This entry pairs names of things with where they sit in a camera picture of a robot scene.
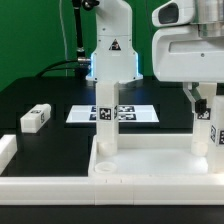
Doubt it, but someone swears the black cable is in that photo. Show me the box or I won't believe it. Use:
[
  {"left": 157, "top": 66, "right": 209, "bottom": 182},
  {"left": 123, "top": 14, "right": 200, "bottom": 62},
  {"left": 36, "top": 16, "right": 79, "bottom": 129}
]
[{"left": 34, "top": 59, "right": 88, "bottom": 78}]

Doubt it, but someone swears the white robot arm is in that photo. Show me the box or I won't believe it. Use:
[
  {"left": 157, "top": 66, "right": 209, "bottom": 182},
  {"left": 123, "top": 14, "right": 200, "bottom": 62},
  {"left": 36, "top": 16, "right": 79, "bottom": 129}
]
[{"left": 87, "top": 0, "right": 224, "bottom": 113}]

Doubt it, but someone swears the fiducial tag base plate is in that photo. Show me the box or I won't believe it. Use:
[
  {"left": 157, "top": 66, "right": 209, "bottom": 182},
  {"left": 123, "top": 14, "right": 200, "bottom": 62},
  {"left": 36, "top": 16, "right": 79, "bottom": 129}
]
[{"left": 66, "top": 105, "right": 159, "bottom": 123}]

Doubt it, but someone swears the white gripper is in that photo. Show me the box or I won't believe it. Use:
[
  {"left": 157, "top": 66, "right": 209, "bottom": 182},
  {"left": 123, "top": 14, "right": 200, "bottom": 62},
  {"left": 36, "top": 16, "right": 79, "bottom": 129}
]
[{"left": 152, "top": 0, "right": 224, "bottom": 114}]

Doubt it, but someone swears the white U-shaped border fence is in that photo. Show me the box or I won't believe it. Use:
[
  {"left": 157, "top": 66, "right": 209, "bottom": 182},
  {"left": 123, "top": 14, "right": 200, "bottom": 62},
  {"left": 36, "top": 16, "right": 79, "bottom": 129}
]
[{"left": 0, "top": 135, "right": 224, "bottom": 205}]

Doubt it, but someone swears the white desk top tray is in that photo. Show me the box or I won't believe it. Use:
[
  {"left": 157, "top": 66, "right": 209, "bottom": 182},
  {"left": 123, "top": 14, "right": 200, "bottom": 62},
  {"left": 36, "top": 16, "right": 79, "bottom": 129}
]
[{"left": 88, "top": 134, "right": 224, "bottom": 178}]

